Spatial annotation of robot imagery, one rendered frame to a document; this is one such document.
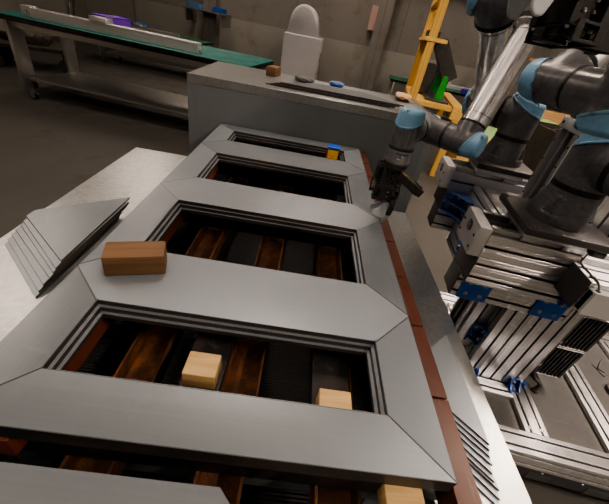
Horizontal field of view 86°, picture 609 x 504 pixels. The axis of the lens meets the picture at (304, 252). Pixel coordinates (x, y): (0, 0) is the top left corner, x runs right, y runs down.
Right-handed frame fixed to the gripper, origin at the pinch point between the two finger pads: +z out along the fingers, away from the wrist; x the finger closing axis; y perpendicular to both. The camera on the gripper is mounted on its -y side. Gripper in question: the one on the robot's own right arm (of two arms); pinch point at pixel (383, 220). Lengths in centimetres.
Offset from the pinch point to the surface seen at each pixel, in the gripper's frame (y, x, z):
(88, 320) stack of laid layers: 66, 57, 1
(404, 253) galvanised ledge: -15.0, -8.9, 17.5
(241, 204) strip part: 47.4, 4.8, -0.1
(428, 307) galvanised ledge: -16.7, 20.7, 17.5
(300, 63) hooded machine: 63, -712, 26
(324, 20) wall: 26, -804, -57
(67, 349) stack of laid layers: 65, 64, 1
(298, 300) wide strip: 27, 44, 0
